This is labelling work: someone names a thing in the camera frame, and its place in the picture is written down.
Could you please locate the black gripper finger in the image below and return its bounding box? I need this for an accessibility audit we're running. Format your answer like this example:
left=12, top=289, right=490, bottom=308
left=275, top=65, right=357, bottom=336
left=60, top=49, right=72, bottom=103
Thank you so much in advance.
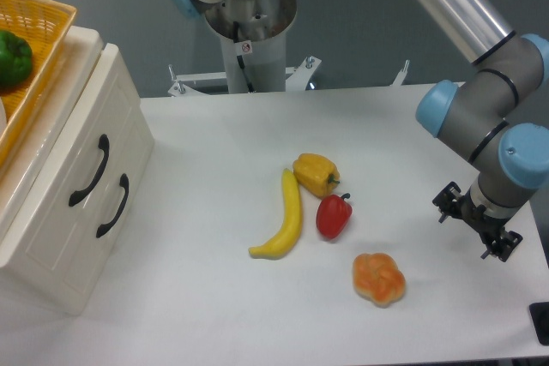
left=480, top=231, right=523, bottom=261
left=432, top=182, right=462, bottom=223

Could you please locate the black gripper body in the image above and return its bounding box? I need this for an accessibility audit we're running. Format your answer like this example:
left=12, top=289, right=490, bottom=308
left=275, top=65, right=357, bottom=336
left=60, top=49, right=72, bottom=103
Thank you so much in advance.
left=458, top=191, right=513, bottom=239

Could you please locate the black top drawer handle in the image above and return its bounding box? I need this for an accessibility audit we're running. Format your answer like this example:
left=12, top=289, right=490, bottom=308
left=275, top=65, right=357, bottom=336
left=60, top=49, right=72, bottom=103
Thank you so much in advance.
left=68, top=134, right=111, bottom=207

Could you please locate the black drawer handle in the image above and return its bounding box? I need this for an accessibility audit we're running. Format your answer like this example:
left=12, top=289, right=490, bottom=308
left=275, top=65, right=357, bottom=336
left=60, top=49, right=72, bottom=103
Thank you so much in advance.
left=95, top=173, right=130, bottom=238
left=68, top=134, right=111, bottom=207

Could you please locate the white drawer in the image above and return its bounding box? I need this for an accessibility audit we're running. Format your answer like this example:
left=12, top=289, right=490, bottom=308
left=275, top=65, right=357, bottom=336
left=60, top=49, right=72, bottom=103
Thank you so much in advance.
left=1, top=44, right=144, bottom=268
left=25, top=117, right=155, bottom=316

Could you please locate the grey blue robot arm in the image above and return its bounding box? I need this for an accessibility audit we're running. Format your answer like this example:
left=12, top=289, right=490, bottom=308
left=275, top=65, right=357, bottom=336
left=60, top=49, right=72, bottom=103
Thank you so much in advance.
left=172, top=0, right=548, bottom=261

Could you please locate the white drawer cabinet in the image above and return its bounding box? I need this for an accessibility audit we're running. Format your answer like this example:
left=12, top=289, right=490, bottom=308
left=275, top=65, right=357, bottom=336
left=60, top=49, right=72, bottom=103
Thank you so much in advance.
left=1, top=27, right=154, bottom=315

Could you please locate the black device at table edge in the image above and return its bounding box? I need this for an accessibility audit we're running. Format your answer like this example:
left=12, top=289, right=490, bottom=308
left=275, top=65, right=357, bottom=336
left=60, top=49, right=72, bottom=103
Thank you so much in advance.
left=528, top=302, right=549, bottom=346

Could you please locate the orange knotted bread roll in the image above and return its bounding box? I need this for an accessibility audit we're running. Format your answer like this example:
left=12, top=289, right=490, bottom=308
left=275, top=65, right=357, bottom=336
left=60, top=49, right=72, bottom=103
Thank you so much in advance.
left=352, top=253, right=407, bottom=307

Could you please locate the red bell pepper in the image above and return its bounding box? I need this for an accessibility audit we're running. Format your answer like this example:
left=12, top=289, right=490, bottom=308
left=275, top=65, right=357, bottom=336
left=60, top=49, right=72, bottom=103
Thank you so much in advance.
left=316, top=193, right=353, bottom=240

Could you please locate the yellow bell pepper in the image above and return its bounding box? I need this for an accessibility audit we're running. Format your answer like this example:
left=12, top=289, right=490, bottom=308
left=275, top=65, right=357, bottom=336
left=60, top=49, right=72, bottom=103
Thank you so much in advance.
left=293, top=153, right=340, bottom=199

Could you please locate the yellow banana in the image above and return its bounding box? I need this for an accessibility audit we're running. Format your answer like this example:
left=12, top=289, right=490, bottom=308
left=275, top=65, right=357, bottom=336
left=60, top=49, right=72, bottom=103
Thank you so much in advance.
left=248, top=169, right=303, bottom=260

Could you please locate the yellow woven basket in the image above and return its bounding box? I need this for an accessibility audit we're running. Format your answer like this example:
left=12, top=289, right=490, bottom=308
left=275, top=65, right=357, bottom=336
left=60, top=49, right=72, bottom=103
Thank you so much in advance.
left=1, top=0, right=77, bottom=165

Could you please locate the green bell pepper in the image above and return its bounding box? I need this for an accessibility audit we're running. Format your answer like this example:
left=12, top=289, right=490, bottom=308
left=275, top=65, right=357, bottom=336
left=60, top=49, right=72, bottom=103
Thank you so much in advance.
left=1, top=30, right=33, bottom=87

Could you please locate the white metal base frame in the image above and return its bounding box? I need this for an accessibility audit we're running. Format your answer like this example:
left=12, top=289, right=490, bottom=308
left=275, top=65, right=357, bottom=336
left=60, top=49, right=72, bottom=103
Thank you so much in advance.
left=166, top=56, right=412, bottom=98

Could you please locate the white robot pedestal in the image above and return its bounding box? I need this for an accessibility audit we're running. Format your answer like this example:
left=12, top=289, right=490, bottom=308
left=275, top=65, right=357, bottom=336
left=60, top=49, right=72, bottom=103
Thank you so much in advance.
left=205, top=0, right=297, bottom=93

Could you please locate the black bottom drawer handle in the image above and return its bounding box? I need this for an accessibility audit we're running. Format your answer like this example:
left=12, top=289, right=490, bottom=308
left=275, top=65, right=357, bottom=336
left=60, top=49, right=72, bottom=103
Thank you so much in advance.
left=95, top=173, right=130, bottom=238

